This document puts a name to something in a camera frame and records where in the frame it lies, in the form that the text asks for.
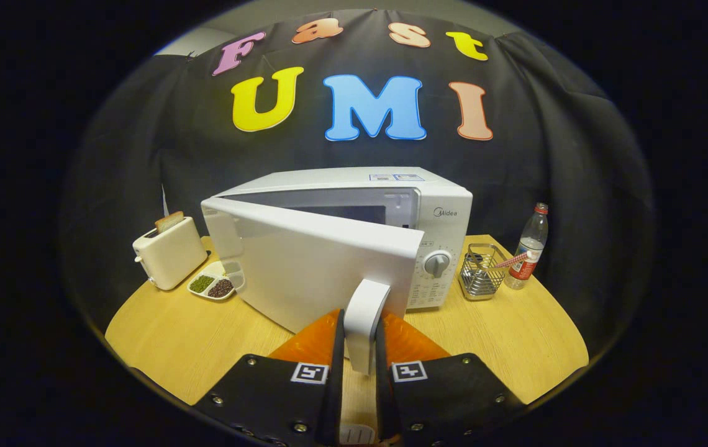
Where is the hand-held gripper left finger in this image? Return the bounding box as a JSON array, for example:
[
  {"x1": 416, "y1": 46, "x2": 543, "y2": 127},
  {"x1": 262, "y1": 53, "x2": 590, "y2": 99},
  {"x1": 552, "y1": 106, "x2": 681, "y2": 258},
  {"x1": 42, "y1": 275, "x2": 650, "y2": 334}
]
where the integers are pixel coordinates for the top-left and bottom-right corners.
[{"x1": 193, "y1": 309, "x2": 345, "y2": 447}]

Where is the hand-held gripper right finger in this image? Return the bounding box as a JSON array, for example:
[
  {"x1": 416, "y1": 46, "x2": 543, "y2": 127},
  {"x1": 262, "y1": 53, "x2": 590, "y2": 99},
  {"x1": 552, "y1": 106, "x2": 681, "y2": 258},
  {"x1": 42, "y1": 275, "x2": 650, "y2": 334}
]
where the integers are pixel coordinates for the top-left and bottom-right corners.
[{"x1": 376, "y1": 310, "x2": 525, "y2": 445}]

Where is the white toaster oven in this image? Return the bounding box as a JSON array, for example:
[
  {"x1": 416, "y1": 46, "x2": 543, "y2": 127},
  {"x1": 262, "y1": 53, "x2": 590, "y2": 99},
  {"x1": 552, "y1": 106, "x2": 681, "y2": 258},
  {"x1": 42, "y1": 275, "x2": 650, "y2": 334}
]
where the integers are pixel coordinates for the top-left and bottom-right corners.
[{"x1": 201, "y1": 166, "x2": 473, "y2": 376}]

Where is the cream toaster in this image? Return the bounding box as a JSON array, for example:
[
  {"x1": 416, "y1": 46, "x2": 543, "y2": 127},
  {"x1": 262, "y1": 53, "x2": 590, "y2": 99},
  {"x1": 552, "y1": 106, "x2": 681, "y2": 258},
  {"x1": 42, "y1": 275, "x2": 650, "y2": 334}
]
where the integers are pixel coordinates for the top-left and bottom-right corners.
[{"x1": 132, "y1": 216, "x2": 209, "y2": 291}]

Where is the small white dish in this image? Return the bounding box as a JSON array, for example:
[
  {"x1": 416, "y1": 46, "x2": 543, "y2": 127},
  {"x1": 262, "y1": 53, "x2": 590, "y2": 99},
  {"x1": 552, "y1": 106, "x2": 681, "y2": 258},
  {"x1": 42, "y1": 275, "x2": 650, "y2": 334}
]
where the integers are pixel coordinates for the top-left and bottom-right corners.
[{"x1": 340, "y1": 424, "x2": 379, "y2": 445}]

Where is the divided white bean dish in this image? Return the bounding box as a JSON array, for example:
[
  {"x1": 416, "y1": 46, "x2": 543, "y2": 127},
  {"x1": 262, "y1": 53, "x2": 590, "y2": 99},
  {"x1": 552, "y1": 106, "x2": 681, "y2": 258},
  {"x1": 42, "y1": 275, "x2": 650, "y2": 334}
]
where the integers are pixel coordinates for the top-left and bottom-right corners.
[{"x1": 187, "y1": 261, "x2": 246, "y2": 302}]

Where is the pink straw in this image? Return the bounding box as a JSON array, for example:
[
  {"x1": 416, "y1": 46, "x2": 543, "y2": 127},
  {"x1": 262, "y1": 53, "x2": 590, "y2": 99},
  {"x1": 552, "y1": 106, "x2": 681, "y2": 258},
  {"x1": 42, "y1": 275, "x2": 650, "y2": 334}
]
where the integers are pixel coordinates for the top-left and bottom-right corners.
[{"x1": 494, "y1": 251, "x2": 532, "y2": 269}]

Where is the clear plastic water bottle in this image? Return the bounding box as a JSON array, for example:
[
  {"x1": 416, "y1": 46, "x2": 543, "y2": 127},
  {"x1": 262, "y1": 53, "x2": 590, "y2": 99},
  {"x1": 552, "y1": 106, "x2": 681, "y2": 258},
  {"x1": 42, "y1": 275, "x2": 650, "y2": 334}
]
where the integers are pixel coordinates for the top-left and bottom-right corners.
[{"x1": 504, "y1": 202, "x2": 549, "y2": 291}]

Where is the toasted bread slice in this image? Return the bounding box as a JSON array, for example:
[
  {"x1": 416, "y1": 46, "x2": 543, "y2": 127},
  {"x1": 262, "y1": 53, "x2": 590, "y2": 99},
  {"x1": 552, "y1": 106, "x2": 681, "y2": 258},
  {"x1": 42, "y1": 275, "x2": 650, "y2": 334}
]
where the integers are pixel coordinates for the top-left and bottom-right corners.
[{"x1": 155, "y1": 211, "x2": 185, "y2": 235}]

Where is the black backdrop cloth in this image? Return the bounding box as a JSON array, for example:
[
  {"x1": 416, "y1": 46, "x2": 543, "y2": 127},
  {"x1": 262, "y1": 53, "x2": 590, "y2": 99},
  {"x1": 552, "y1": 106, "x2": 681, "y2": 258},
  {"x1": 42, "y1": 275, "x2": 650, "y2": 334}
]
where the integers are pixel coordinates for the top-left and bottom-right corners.
[{"x1": 59, "y1": 9, "x2": 656, "y2": 348}]

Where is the wire mesh holder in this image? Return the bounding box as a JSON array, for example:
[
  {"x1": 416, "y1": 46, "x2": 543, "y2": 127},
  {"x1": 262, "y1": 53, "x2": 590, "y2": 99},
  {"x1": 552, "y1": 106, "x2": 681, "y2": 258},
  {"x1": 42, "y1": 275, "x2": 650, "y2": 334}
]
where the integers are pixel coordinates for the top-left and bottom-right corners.
[{"x1": 458, "y1": 243, "x2": 510, "y2": 302}]

